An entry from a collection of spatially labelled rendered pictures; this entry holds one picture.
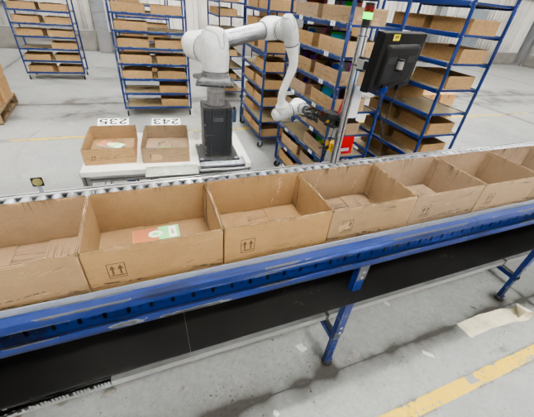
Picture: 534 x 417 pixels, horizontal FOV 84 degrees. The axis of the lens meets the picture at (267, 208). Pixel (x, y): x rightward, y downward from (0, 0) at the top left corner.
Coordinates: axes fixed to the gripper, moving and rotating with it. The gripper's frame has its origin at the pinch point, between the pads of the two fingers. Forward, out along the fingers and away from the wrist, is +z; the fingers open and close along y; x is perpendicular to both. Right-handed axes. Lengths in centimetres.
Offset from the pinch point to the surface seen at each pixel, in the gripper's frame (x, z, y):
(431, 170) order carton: -3, 89, 17
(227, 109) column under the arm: -12, 8, -70
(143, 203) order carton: -4, 86, -122
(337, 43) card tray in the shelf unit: -46, -28, 21
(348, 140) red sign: 6.1, 25.6, 10.4
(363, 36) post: -56, 30, -1
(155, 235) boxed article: 4, 95, -120
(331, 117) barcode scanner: -11.2, 26.8, -7.8
